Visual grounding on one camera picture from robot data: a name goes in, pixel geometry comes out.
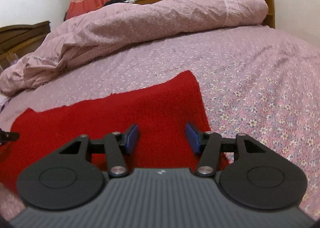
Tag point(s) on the pink floral bed sheet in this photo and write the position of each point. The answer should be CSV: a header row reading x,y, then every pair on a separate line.
x,y
253,79

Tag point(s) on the black left gripper tip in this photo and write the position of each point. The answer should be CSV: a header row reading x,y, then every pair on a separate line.
x,y
6,137

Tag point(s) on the red knitted cardigan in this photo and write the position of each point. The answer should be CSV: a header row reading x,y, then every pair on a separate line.
x,y
160,111

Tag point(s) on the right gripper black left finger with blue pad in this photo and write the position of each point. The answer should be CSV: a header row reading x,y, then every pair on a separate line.
x,y
77,172

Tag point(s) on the dark wooden footboard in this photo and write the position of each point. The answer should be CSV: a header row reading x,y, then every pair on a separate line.
x,y
19,40

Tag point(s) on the pink crumpled duvet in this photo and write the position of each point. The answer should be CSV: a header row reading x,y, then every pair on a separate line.
x,y
102,32

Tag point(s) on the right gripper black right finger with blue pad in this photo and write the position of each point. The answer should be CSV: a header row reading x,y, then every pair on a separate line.
x,y
247,172

